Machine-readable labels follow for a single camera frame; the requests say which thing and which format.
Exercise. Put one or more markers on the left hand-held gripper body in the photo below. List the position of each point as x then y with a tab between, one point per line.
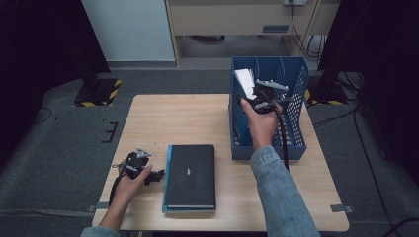
135	163

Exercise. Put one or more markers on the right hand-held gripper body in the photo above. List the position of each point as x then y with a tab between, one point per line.
267	98

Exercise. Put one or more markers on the thick light blue book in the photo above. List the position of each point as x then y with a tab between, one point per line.
245	80

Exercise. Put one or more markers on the black book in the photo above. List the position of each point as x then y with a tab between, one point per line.
191	174

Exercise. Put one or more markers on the blue file rack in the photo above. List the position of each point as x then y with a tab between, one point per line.
240	153

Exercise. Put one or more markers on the person's right hand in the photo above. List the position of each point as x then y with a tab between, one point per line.
263	128

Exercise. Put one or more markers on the person's left hand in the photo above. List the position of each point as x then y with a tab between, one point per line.
126	192

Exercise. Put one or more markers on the grey tape strip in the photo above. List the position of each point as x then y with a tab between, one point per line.
341	208
99	207

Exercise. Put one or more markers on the black striped stand base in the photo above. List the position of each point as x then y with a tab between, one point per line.
99	92
326	94

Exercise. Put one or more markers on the grey label plate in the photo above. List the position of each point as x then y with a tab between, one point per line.
275	29

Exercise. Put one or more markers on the beige desk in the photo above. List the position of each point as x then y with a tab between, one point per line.
227	18

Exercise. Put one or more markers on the dark curtain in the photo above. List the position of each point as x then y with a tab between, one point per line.
42	49
382	49

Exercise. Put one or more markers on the white cabinet panel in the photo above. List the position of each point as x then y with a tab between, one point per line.
131	29

